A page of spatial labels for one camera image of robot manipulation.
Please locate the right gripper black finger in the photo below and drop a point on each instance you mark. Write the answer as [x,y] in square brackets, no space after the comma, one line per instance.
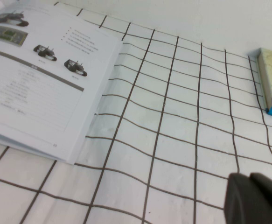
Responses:
[254,200]

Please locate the white product catalog book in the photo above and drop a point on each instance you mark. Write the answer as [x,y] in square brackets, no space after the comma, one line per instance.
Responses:
[44,81]

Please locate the white black-grid checkered tablecloth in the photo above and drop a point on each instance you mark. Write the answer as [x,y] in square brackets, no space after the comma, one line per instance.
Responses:
[173,116]

